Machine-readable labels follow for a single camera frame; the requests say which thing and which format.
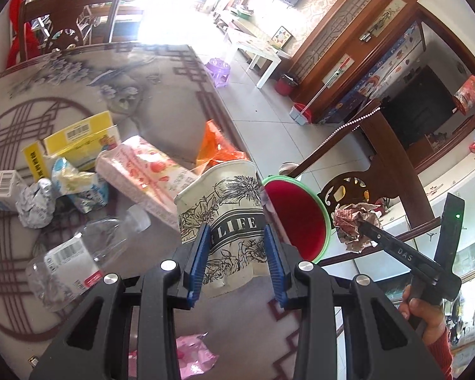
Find blue printed door curtain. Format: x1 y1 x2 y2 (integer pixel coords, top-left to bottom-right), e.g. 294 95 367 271
320 22 426 123

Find floral print paper cup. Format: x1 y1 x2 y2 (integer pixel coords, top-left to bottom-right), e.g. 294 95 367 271
174 160 268 299

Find pink plastic wrapper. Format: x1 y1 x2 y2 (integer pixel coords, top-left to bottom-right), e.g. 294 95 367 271
129 332 218 380

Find crumpled blue yellow wrapper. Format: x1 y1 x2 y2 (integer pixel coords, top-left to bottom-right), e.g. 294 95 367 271
51 157 109 214

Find orange plastic wrapper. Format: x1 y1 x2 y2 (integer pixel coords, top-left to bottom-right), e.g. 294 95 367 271
196 120 248 167

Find yellow cardboard box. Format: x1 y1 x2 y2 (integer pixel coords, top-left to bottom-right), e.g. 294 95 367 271
22 111 121 181

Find red bin with green rim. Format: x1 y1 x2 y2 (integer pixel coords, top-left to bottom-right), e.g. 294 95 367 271
261 175 335 264

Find purple plastic stool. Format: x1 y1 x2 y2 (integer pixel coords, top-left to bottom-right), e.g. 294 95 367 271
206 59 232 90

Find printed tablecloth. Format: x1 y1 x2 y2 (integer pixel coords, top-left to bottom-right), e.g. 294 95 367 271
0 41 341 380

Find pink snack packet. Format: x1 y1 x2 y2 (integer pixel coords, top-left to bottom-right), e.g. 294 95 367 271
95 135 199 232

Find colourful triangle picture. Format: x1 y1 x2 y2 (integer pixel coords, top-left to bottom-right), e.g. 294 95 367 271
271 26 294 46

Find dark door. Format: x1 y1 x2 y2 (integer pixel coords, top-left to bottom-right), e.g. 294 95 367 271
382 65 468 149

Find white coffee table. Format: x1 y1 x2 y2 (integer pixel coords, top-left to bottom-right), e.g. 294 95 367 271
225 28 291 88

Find dark wooden dining chair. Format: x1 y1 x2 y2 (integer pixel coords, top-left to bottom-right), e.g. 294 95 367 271
18 0 131 56

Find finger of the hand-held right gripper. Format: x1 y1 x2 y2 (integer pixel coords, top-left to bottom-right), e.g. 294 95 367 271
357 221 384 247

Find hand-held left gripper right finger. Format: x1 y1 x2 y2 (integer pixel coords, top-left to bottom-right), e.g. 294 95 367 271
263 224 446 380

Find mop handle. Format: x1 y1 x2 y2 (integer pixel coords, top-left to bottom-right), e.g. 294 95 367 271
305 57 349 111

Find red lantern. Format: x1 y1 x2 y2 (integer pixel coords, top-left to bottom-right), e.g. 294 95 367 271
453 75 475 115

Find red mop bucket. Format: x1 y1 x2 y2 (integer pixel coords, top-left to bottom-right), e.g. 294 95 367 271
289 103 313 125

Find carved wooden chair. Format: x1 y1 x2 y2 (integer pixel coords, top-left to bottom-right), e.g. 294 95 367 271
289 103 444 268

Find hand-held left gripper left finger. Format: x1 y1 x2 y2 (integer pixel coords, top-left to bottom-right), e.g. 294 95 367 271
28 222 214 380

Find red bag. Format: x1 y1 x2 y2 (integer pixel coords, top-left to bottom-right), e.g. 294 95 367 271
6 0 54 70

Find printed paper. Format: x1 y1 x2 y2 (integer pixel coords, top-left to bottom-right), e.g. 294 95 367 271
332 202 384 252

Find white bead string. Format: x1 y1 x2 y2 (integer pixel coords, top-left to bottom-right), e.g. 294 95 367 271
309 105 382 159

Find white drink carton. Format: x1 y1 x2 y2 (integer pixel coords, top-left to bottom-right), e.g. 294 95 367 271
0 169 26 211

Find silver foil wrapper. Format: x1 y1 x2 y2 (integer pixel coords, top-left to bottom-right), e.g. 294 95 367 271
16 178 58 229

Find clear plastic bottle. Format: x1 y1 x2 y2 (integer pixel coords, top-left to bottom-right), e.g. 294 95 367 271
26 205 151 313

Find small red bucket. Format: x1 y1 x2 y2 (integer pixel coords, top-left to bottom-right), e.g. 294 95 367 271
275 74 299 96

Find person's right hand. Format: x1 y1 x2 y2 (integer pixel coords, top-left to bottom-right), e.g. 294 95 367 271
398 284 447 346

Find wooden lattice partition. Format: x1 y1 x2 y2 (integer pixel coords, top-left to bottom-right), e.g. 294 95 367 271
289 0 420 119

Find person's right forearm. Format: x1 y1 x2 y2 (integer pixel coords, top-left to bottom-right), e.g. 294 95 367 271
425 319 458 380

